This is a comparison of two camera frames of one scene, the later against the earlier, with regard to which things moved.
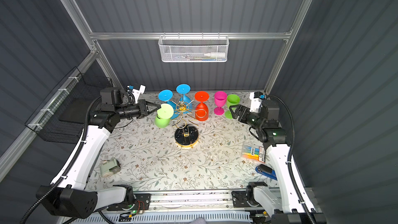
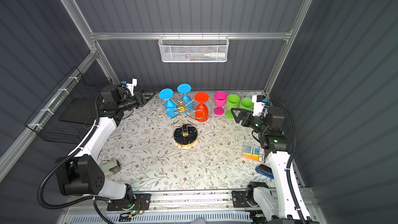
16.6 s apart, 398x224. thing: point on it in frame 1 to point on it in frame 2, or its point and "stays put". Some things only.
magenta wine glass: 220,99 stays put
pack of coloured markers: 253,152 stays put
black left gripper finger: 151,107 to 148,94
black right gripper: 243,113 stays put
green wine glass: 232,99 stays put
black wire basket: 61,117 stays put
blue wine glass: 166,95 stays put
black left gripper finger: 152,111 to 146,99
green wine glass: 162,118 to 246,103
